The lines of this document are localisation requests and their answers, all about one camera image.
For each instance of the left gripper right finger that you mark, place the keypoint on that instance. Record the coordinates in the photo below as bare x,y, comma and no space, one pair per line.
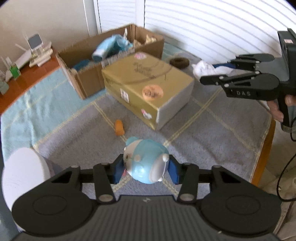
186,175

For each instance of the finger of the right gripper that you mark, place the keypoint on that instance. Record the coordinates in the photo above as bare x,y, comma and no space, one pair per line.
249,61
254,85

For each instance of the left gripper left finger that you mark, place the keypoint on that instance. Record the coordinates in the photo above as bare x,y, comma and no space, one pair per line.
105,175

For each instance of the blue round plush toy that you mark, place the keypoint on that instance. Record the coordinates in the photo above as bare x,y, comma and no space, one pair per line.
145,160

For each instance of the small orange cylinder toy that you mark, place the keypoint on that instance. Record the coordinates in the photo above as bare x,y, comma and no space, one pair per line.
119,129

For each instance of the white sock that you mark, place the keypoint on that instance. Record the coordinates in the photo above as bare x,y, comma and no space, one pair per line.
203,68

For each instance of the dark brown scrunchie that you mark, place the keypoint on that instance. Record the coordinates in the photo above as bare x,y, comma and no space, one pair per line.
179,62

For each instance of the blue face mask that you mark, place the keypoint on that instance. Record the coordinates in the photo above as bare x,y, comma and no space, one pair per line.
111,46

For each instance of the cream knotted fabric toy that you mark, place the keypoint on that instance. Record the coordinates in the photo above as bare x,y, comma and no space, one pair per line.
148,40

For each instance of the person's right hand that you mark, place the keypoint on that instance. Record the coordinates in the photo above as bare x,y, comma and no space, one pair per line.
274,109

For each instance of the white louvered doors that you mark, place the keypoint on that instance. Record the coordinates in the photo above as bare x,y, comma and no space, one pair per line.
214,30

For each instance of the white lidded plastic jar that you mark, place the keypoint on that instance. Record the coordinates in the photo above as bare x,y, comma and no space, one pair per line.
24,170

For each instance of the gold tissue pack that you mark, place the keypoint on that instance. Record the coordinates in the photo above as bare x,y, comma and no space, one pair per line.
150,88

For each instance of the brown cardboard box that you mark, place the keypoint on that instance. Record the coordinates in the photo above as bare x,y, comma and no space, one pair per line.
84,74

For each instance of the green small box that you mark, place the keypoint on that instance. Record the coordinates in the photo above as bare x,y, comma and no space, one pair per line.
15,72

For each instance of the white wifi router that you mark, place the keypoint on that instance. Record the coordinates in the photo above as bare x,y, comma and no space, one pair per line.
22,61

